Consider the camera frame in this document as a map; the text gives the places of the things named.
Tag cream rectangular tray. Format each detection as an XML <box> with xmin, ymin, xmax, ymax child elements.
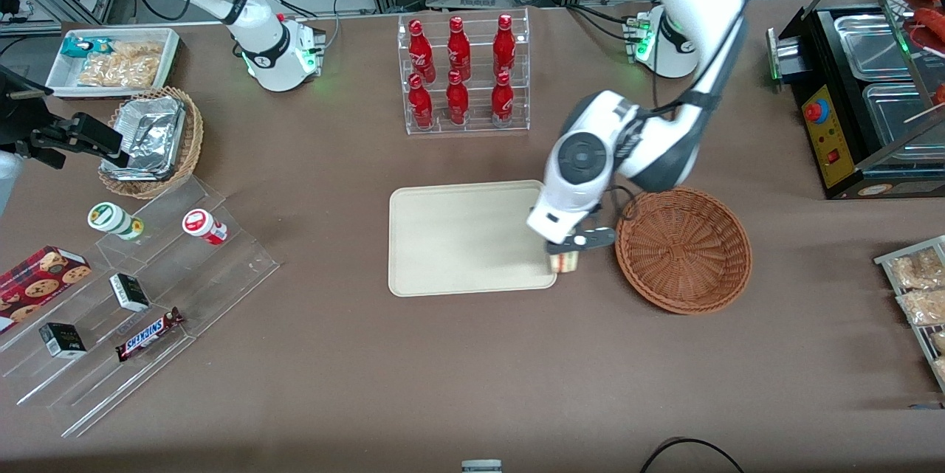
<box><xmin>388</xmin><ymin>179</ymin><xmax>558</xmax><ymax>298</ymax></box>

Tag clear bag of chips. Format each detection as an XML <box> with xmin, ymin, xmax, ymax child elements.
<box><xmin>78</xmin><ymin>41</ymin><xmax>163</xmax><ymax>89</ymax></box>

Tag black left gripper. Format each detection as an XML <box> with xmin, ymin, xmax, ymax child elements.
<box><xmin>545</xmin><ymin>235</ymin><xmax>585</xmax><ymax>267</ymax></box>

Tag green capped white bottle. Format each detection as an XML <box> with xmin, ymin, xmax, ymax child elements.
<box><xmin>87</xmin><ymin>202</ymin><xmax>145</xmax><ymax>241</ymax></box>

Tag clear acrylic stepped display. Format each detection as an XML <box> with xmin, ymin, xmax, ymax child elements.
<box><xmin>0</xmin><ymin>176</ymin><xmax>280</xmax><ymax>438</ymax></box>

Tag light wicker basket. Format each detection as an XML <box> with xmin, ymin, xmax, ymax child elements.
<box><xmin>97</xmin><ymin>86</ymin><xmax>205</xmax><ymax>200</ymax></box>

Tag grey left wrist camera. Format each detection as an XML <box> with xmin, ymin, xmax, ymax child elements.
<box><xmin>572</xmin><ymin>227</ymin><xmax>618</xmax><ymax>250</ymax></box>

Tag red capped white bottle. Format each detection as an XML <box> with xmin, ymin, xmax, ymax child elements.
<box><xmin>182</xmin><ymin>209</ymin><xmax>229</xmax><ymax>246</ymax></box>

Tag black cable loop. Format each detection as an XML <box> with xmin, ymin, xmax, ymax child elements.
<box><xmin>639</xmin><ymin>438</ymin><xmax>745</xmax><ymax>473</ymax></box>

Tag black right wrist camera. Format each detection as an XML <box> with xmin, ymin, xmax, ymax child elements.
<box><xmin>0</xmin><ymin>64</ymin><xmax>57</xmax><ymax>170</ymax></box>

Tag grey wire rack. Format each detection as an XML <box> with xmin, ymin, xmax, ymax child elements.
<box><xmin>874</xmin><ymin>235</ymin><xmax>945</xmax><ymax>393</ymax></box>

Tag teal snack packet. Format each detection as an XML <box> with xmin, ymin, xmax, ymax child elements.
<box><xmin>61</xmin><ymin>36</ymin><xmax>115</xmax><ymax>59</ymax></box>

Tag Snickers chocolate bar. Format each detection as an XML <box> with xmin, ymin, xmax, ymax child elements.
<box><xmin>115</xmin><ymin>307</ymin><xmax>185</xmax><ymax>363</ymax></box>

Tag black food warmer machine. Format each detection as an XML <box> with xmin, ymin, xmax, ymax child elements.
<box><xmin>766</xmin><ymin>0</ymin><xmax>945</xmax><ymax>201</ymax></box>

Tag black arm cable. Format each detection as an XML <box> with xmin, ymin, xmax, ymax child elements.
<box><xmin>602</xmin><ymin>0</ymin><xmax>761</xmax><ymax>227</ymax></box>

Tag red cola bottle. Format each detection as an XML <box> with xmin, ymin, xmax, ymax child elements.
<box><xmin>491</xmin><ymin>71</ymin><xmax>515</xmax><ymax>128</ymax></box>
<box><xmin>408</xmin><ymin>19</ymin><xmax>436</xmax><ymax>83</ymax></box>
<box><xmin>446</xmin><ymin>70</ymin><xmax>470</xmax><ymax>125</ymax></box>
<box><xmin>408</xmin><ymin>74</ymin><xmax>434</xmax><ymax>129</ymax></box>
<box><xmin>493</xmin><ymin>14</ymin><xmax>517</xmax><ymax>77</ymax></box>
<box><xmin>447</xmin><ymin>16</ymin><xmax>472</xmax><ymax>81</ymax></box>

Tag aluminium foil containers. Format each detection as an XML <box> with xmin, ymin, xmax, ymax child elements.
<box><xmin>101</xmin><ymin>95</ymin><xmax>186</xmax><ymax>182</ymax></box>

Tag small black carton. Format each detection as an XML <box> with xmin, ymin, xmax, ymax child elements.
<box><xmin>109</xmin><ymin>273</ymin><xmax>151</xmax><ymax>313</ymax></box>
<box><xmin>38</xmin><ymin>322</ymin><xmax>87</xmax><ymax>360</ymax></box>

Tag red cookie box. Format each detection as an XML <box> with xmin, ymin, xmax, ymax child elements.
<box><xmin>0</xmin><ymin>246</ymin><xmax>92</xmax><ymax>335</ymax></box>

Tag white plastic snack bin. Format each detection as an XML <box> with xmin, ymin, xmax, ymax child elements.
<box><xmin>44</xmin><ymin>27</ymin><xmax>182</xmax><ymax>99</ymax></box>

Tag round brown wicker basket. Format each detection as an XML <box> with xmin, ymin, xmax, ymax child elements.
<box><xmin>614</xmin><ymin>185</ymin><xmax>753</xmax><ymax>315</ymax></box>

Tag clear acrylic bottle rack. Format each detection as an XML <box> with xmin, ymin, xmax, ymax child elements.
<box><xmin>397</xmin><ymin>8</ymin><xmax>531</xmax><ymax>136</ymax></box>

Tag steel warmer pan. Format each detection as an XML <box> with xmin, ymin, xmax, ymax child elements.
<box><xmin>833</xmin><ymin>13</ymin><xmax>914</xmax><ymax>80</ymax></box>
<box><xmin>862</xmin><ymin>82</ymin><xmax>945</xmax><ymax>158</ymax></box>

